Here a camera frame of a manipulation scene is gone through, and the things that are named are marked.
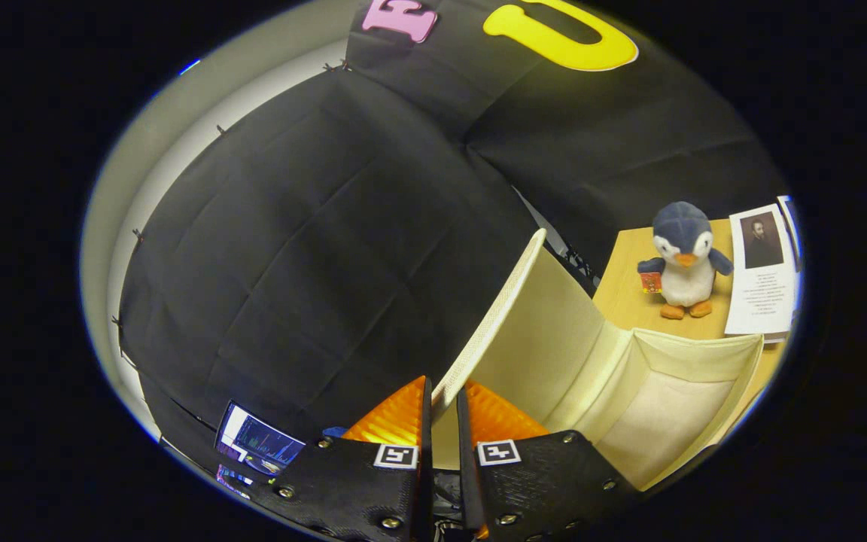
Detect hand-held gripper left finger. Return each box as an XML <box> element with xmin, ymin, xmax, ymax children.
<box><xmin>249</xmin><ymin>376</ymin><xmax>435</xmax><ymax>542</ymax></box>

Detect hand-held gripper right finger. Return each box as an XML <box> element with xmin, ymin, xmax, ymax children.
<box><xmin>456</xmin><ymin>380</ymin><xmax>639</xmax><ymax>542</ymax></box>

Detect beige fabric storage box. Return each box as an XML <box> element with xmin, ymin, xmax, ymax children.
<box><xmin>431</xmin><ymin>228</ymin><xmax>765</xmax><ymax>492</ymax></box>

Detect computer monitor screen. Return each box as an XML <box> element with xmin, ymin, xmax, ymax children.
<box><xmin>214</xmin><ymin>401</ymin><xmax>306</xmax><ymax>477</ymax></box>

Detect blue penguin plush toy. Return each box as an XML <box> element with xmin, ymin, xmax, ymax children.
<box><xmin>637</xmin><ymin>201</ymin><xmax>735</xmax><ymax>321</ymax></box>

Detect white portrait cover book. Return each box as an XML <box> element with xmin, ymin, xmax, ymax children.
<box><xmin>724</xmin><ymin>203</ymin><xmax>798</xmax><ymax>343</ymax></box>

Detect dark blue picture book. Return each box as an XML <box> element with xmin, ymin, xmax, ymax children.
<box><xmin>777</xmin><ymin>195</ymin><xmax>805</xmax><ymax>273</ymax></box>

